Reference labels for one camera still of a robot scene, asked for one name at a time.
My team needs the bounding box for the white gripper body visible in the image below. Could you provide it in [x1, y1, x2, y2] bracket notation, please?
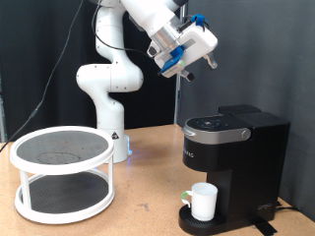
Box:
[153, 23, 220, 80]

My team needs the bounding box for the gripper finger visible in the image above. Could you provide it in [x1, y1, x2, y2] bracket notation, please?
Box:
[204, 53, 220, 71]
[180, 69, 196, 84]

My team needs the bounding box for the black Keurig coffee machine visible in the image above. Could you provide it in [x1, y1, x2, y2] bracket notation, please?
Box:
[178, 106, 291, 236]

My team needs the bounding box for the white mug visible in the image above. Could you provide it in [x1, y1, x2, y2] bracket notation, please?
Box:
[180, 182, 219, 222]

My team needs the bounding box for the Keurig water reservoir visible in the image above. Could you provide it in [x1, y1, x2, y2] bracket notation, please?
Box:
[217, 104, 262, 116]

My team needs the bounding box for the grey fabric backdrop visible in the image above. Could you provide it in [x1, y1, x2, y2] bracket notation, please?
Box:
[176, 0, 315, 222]

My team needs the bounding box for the white two-tier turntable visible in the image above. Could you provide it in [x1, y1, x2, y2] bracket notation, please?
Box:
[9, 125, 116, 225]

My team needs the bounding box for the black curtain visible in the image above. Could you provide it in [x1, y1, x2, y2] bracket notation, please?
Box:
[0, 0, 181, 143]

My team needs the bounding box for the black tape strip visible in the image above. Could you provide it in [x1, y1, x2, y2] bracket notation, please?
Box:
[252, 217, 279, 236]

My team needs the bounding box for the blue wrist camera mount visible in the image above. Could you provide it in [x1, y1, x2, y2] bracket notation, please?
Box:
[158, 45, 186, 75]

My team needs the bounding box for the metal frame post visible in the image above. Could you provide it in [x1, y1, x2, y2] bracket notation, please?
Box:
[172, 0, 189, 126]
[0, 77, 7, 144]

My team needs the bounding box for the blue cable clip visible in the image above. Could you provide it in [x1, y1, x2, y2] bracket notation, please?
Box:
[190, 13, 210, 30]

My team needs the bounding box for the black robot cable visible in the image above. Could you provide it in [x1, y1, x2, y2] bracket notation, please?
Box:
[0, 0, 156, 155]

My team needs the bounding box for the black power cord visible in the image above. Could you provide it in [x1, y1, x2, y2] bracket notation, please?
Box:
[275, 200, 299, 213]

